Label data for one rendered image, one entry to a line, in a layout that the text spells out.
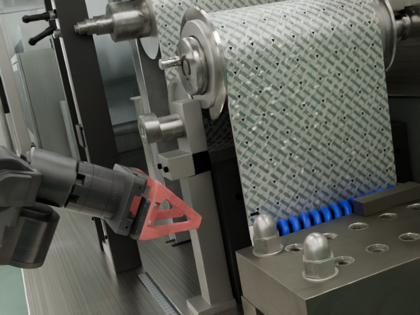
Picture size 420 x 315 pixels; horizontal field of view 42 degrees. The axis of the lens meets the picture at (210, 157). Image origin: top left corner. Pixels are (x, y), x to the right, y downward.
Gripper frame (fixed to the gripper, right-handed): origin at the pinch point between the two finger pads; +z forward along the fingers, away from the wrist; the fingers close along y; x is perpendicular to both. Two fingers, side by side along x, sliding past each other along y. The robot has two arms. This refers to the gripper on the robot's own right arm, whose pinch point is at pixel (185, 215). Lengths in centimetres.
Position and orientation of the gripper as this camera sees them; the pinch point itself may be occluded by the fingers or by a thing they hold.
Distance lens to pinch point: 67.5
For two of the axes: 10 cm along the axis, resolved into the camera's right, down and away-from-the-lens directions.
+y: 3.7, 1.4, -9.2
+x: 3.1, -9.5, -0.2
